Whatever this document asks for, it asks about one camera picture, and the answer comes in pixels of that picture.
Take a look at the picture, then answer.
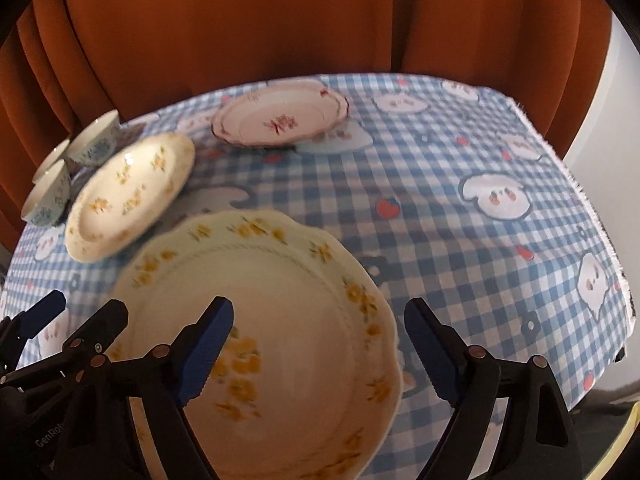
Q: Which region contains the red rimmed white plate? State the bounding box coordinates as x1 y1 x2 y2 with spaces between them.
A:
212 81 349 148

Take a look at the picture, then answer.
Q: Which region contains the large yellow floral plate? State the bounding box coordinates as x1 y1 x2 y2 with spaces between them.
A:
108 210 402 479

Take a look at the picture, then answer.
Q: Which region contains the orange curtain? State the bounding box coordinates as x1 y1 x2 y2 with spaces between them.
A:
1 0 612 248

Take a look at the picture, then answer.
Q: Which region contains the blue checkered bear tablecloth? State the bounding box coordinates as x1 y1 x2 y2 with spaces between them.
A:
2 72 637 480

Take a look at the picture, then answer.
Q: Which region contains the medium yellow floral plate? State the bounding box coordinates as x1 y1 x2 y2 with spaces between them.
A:
65 132 195 263

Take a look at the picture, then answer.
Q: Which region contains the blue patterned white bowl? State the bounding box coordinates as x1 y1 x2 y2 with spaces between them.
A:
65 110 120 167

